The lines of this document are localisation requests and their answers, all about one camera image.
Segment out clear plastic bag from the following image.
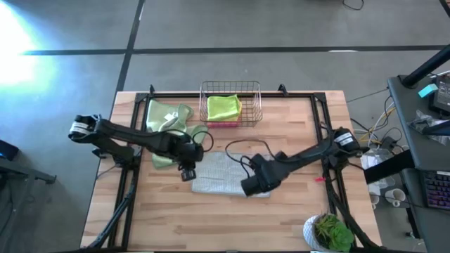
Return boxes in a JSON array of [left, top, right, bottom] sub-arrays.
[[407, 109, 450, 145]]

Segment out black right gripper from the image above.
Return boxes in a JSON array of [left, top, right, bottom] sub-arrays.
[[240, 153, 282, 197]]

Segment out green plant in white pot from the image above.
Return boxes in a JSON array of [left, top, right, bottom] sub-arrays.
[[302, 213, 355, 253]]

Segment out black pole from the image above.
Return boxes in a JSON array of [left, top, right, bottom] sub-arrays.
[[400, 44, 450, 89]]

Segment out pink microfiber towel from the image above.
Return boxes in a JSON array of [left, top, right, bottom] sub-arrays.
[[206, 121, 242, 129]]

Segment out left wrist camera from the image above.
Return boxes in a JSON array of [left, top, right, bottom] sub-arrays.
[[180, 167, 197, 183]]

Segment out black device with blue light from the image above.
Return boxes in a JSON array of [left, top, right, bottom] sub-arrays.
[[0, 139, 20, 162]]

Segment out wire mesh basket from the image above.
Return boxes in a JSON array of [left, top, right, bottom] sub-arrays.
[[199, 80, 264, 128]]

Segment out white mug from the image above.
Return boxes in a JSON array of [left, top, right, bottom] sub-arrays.
[[385, 188, 407, 207], [368, 184, 381, 209]]

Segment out black flat bar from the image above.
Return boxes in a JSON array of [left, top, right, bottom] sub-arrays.
[[364, 150, 416, 184]]

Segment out grey desk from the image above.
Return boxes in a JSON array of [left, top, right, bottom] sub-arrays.
[[386, 74, 450, 253]]

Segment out white plastic bag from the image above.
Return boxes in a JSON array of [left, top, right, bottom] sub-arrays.
[[360, 147, 394, 190]]

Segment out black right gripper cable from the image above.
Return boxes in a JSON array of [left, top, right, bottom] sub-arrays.
[[224, 138, 278, 176]]

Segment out black power adapter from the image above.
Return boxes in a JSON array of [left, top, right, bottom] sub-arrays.
[[380, 136, 398, 151]]

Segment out black metal table frame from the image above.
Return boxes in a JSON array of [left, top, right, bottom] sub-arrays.
[[86, 84, 387, 253]]

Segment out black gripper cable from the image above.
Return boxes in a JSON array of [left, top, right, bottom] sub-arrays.
[[224, 138, 278, 176], [191, 130, 214, 153]]

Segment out black floor cable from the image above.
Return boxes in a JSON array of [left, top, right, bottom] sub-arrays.
[[342, 0, 365, 11]]

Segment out black electronic device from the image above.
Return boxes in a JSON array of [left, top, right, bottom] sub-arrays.
[[431, 74, 450, 114]]

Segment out white cable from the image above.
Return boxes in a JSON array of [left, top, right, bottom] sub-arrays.
[[365, 105, 397, 141]]

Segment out lime green microfiber towel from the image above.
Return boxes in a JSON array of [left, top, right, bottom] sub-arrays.
[[206, 93, 243, 122]]

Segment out black keyboard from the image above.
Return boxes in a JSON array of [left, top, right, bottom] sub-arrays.
[[423, 171, 450, 211]]

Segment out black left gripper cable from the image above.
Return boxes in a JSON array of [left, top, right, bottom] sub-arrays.
[[191, 130, 214, 153]]

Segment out pale sage teal-edged towel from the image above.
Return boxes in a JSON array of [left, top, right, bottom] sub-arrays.
[[146, 99, 209, 169]]

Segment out grey microfiber towel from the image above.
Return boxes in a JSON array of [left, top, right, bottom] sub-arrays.
[[191, 150, 271, 199]]

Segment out light blue box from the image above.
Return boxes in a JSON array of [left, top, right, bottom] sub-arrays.
[[417, 83, 439, 98]]

